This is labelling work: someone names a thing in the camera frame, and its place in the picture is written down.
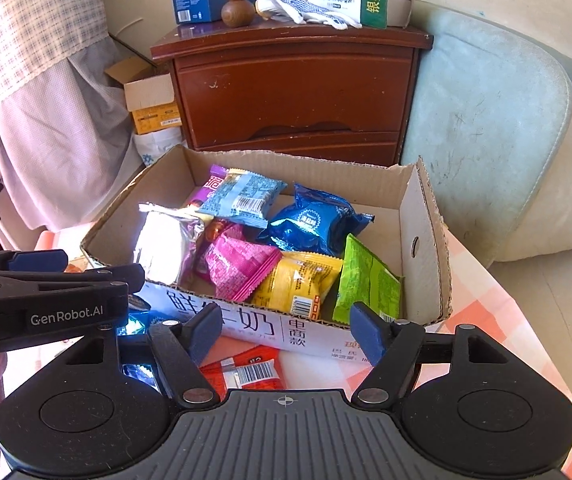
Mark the green snack packet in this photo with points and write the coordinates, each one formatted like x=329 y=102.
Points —
x=366 y=280

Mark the white dotted work glove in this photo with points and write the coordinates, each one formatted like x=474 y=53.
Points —
x=311 y=7

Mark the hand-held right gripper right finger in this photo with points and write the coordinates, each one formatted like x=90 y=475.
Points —
x=368 y=332

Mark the orange checked tablecloth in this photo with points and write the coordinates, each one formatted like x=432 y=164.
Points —
x=491 y=300

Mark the yellow waffle snack packet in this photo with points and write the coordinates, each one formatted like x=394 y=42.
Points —
x=296 y=282

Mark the small open cardboard box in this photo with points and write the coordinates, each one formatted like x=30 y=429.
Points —
x=151 y=95

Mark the plaid fabric curtain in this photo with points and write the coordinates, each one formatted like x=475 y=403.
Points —
x=41 y=85

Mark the blue foil snack packet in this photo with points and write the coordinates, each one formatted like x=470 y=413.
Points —
x=138 y=322
x=311 y=220

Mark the light blue sofa cushion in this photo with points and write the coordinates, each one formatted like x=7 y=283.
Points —
x=481 y=110

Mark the brown wooden drawer cabinet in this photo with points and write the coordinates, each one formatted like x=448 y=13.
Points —
x=291 y=90

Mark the white plastic bag blue print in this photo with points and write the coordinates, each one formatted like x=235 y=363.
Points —
x=153 y=147

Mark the silver foil snack packet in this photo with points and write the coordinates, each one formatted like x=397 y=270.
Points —
x=166 y=245

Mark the pink snack packet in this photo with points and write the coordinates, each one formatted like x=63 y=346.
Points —
x=238 y=265

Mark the light blue snack packet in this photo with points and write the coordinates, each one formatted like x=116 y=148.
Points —
x=246 y=192

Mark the purple snack packet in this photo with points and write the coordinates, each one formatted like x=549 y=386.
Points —
x=212 y=180

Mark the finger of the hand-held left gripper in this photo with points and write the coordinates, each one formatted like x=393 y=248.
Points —
x=41 y=260
x=126 y=275

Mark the white printed cardboard box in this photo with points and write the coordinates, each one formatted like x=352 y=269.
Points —
x=421 y=240

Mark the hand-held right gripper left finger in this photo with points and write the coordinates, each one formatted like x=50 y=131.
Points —
x=206 y=332

